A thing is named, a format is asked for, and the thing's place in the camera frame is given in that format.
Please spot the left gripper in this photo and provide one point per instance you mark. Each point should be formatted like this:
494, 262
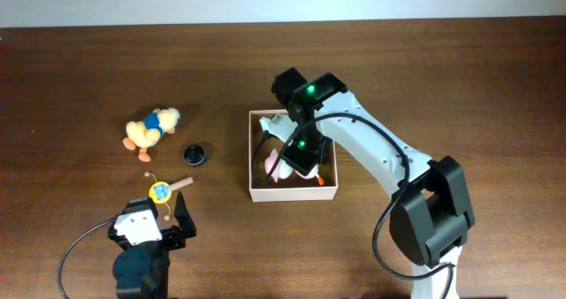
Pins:
176, 237

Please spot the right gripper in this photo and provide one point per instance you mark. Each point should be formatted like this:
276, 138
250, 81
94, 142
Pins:
300, 161

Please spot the yellow rattle drum wooden handle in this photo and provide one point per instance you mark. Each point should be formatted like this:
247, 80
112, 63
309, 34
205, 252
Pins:
160, 192

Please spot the pink toy duck with hat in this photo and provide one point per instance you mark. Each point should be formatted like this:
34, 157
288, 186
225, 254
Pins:
282, 170

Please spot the black round cap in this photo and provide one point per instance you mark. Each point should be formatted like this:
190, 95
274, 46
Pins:
194, 155

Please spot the yellow plush duck blue vest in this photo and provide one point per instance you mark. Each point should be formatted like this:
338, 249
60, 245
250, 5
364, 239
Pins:
141, 135

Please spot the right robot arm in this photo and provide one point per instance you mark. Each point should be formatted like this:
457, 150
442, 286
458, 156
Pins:
421, 233

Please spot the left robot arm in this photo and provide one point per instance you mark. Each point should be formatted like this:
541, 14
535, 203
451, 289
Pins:
141, 270

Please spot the open cardboard box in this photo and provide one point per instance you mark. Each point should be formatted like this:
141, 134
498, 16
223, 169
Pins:
294, 188

